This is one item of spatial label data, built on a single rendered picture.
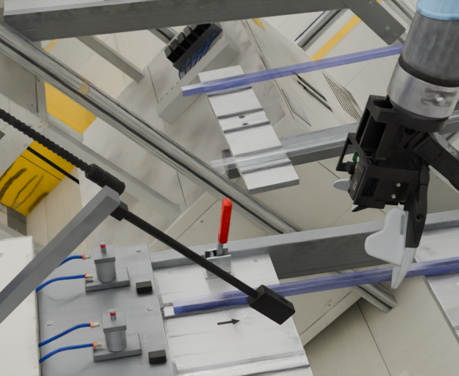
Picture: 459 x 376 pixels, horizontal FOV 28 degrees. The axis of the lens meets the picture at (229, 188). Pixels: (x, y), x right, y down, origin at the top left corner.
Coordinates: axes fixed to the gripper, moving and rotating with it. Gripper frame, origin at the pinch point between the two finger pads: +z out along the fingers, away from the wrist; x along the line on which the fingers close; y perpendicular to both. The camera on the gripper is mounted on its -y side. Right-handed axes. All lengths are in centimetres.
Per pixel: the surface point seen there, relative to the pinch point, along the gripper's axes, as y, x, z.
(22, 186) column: 15, -273, 184
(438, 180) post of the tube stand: -24.2, -29.9, 8.1
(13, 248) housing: 42.1, -5.9, 7.8
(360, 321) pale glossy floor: -56, -85, 88
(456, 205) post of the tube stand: -29.3, -29.9, 12.6
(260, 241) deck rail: 11.0, -9.1, 6.8
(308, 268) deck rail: 3.7, -8.1, 9.9
